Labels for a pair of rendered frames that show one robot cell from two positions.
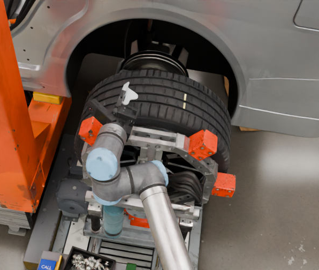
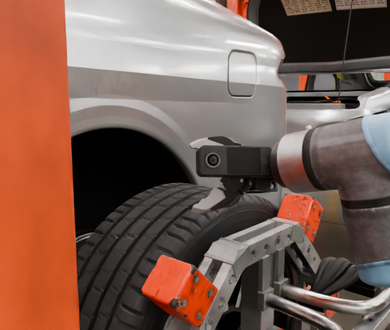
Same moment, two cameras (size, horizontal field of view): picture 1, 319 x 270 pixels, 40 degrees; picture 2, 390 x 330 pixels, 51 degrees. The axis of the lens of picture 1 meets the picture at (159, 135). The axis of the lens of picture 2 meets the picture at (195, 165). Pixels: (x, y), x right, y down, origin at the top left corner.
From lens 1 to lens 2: 1.37 m
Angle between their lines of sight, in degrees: 60
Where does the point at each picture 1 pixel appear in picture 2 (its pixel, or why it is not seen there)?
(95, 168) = not seen: outside the picture
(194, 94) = not seen: hidden behind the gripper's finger
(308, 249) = not seen: outside the picture
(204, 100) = not seen: hidden behind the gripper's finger
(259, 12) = (203, 84)
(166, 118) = (247, 201)
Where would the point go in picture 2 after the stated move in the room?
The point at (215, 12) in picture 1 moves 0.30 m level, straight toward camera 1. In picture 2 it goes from (167, 94) to (250, 92)
